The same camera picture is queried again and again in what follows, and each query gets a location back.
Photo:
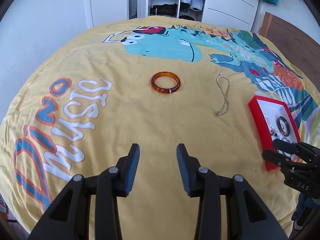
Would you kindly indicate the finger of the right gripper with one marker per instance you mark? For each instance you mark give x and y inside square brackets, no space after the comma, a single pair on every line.
[285,146]
[273,159]

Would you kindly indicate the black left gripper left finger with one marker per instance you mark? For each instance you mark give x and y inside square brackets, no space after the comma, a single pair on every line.
[68,215]

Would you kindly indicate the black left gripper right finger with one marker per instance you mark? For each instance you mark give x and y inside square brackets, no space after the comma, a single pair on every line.
[247,215]

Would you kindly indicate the red white jewelry box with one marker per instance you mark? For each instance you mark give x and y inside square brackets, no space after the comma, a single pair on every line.
[265,112]

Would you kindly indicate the right gloved hand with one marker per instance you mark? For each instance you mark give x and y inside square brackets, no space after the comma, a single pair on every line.
[305,207]

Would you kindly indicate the yellow dino print duvet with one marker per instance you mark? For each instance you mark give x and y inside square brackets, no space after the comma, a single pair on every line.
[84,107]

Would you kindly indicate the wooden headboard panel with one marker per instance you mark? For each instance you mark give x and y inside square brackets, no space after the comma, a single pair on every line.
[298,47]

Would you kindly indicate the amber resin bangle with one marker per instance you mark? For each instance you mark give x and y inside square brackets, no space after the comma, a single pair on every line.
[165,82]

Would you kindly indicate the open white wardrobe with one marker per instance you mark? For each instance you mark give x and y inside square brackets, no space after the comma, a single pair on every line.
[238,14]

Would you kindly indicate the white door with handle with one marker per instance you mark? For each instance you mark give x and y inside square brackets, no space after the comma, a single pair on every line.
[99,12]

